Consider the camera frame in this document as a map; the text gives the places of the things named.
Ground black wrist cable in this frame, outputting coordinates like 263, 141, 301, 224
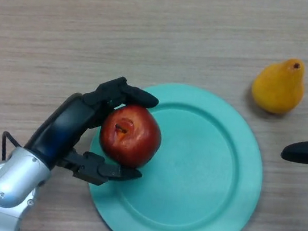
0, 130, 24, 164

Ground yellow pear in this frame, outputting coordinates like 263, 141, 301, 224
248, 52, 308, 118

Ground green round plate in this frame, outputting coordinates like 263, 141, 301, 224
78, 72, 274, 231

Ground red apple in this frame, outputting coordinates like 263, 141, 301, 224
95, 100, 167, 172

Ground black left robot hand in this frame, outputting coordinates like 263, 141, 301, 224
19, 64, 162, 192

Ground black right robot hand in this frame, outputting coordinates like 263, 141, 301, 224
279, 133, 308, 166

